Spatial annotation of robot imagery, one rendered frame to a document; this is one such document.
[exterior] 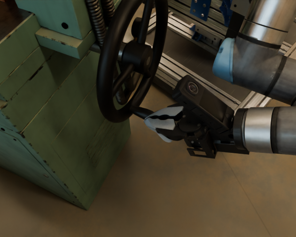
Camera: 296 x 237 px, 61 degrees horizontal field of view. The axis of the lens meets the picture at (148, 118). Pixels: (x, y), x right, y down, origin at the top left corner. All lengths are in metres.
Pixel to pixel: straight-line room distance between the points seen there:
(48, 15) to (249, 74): 0.37
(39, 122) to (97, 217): 0.69
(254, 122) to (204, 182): 0.88
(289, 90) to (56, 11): 0.41
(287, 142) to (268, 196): 0.94
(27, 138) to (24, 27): 0.24
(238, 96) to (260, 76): 0.84
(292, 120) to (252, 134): 0.06
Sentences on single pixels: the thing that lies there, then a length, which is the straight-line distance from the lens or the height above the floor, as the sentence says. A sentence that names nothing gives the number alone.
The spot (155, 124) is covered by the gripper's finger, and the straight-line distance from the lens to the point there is 0.51.
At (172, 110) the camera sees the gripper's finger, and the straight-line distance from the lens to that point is 0.51.
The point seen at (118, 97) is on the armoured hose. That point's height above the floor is 0.66.
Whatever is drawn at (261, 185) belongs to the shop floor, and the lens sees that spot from 1.36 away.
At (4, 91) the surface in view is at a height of 0.82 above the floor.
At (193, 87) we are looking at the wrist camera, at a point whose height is 0.87.
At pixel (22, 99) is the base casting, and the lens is 0.57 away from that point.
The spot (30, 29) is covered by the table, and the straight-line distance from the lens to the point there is 0.54.
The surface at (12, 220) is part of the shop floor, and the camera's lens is 1.34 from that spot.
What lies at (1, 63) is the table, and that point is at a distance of 0.51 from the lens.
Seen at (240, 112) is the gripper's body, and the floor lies 0.84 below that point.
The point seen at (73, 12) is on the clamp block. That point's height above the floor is 0.93.
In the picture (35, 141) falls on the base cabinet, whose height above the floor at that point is 0.65.
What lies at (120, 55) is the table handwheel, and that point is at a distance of 0.54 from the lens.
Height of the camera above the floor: 1.18
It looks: 57 degrees down
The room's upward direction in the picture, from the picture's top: straight up
